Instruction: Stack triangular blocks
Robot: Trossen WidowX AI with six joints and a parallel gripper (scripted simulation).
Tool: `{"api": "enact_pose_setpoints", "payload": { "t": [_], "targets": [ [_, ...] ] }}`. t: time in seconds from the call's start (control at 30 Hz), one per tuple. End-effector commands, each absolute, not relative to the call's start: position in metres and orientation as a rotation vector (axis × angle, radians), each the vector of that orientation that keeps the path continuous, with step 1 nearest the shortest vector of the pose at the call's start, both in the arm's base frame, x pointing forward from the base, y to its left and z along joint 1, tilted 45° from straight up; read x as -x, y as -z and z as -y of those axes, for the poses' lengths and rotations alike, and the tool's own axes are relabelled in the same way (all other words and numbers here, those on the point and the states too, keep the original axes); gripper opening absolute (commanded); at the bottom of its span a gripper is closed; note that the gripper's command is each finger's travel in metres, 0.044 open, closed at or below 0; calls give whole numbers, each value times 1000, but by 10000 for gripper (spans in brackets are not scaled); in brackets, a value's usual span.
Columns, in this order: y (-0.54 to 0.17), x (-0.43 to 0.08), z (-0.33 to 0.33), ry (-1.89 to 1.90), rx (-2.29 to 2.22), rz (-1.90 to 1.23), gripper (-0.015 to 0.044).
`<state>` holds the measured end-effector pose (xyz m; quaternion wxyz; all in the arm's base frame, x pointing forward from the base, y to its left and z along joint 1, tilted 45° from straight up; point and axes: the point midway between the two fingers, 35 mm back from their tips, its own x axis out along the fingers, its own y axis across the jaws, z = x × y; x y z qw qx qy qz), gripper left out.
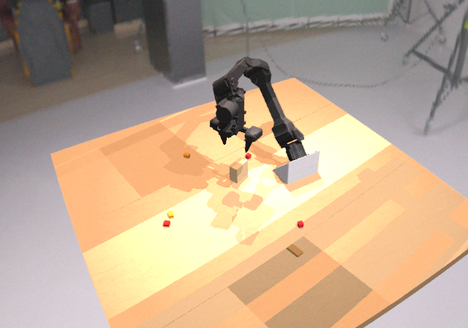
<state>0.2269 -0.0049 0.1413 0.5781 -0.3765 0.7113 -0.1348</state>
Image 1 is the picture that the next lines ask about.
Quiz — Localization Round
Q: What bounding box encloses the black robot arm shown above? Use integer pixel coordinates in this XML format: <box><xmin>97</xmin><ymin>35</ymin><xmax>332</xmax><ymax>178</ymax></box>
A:
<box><xmin>212</xmin><ymin>57</ymin><xmax>309</xmax><ymax>161</ymax></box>

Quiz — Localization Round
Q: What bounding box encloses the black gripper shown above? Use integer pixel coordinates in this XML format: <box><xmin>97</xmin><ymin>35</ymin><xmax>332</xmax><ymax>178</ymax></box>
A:
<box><xmin>209</xmin><ymin>110</ymin><xmax>263</xmax><ymax>153</ymax></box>

